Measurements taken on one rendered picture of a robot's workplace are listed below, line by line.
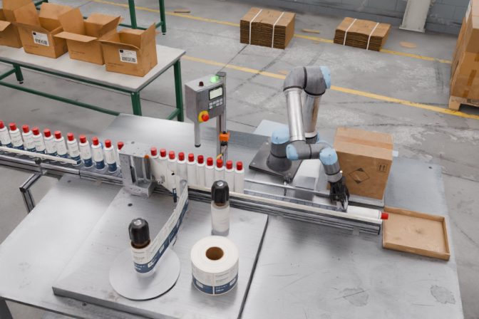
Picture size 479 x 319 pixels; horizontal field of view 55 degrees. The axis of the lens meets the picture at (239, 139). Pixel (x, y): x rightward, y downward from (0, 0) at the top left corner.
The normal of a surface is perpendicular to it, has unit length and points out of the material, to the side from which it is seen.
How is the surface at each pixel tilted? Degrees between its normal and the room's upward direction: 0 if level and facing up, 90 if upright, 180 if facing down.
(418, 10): 90
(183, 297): 0
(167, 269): 0
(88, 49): 90
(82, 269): 0
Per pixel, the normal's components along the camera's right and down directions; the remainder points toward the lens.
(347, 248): 0.01, -0.82
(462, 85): -0.44, 0.51
